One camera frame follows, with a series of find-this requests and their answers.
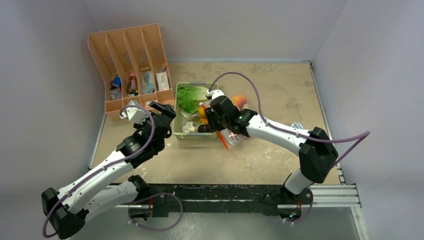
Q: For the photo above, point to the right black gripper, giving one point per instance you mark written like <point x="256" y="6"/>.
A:
<point x="212" y="118"/>

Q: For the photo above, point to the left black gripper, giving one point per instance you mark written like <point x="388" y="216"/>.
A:
<point x="166" y="109"/>

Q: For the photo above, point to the fake peach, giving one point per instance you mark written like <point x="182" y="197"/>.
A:
<point x="239" y="100"/>

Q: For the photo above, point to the clear zip top bag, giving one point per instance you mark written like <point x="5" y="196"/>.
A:
<point x="229" y="139"/>

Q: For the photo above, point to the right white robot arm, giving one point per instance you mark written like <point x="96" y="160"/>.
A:
<point x="316" y="154"/>

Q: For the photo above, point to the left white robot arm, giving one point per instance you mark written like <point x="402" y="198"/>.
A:
<point x="69" y="208"/>

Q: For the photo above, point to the fake orange ginger root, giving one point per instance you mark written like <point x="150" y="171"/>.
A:
<point x="203" y="121"/>

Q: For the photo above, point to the fake yellow lemon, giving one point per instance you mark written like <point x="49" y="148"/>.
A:
<point x="201" y="112"/>

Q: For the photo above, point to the fake napa cabbage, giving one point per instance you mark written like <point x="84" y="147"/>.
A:
<point x="189" y="97"/>

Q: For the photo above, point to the fake dark purple plum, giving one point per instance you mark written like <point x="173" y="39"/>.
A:
<point x="204" y="128"/>

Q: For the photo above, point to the fake white bok choy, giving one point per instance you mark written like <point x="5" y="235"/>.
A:
<point x="189" y="116"/>

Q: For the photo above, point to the fake white garlic bulb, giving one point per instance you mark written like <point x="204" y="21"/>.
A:
<point x="188" y="127"/>

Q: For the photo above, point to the light green plastic basket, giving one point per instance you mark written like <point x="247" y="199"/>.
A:
<point x="179" y="120"/>

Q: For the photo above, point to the white packaged item card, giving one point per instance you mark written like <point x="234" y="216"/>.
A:
<point x="162" y="81"/>

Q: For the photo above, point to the light blue packet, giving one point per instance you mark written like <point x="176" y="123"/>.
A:
<point x="148" y="82"/>

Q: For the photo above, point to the pink capped bottle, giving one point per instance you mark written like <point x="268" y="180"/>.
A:
<point x="132" y="84"/>

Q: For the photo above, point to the blue object in organizer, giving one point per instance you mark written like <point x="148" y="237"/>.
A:
<point x="116" y="82"/>

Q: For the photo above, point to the pink plastic file organizer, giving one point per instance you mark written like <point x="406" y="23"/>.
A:
<point x="133" y="66"/>

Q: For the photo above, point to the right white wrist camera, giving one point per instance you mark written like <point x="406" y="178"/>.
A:
<point x="213" y="94"/>

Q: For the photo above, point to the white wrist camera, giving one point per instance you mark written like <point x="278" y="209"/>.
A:
<point x="213" y="94"/>
<point x="134" y="112"/>

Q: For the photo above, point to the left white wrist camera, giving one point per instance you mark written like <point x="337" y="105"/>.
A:
<point x="134" y="112"/>

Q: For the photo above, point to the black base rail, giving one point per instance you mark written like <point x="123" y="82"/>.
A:
<point x="161" y="199"/>

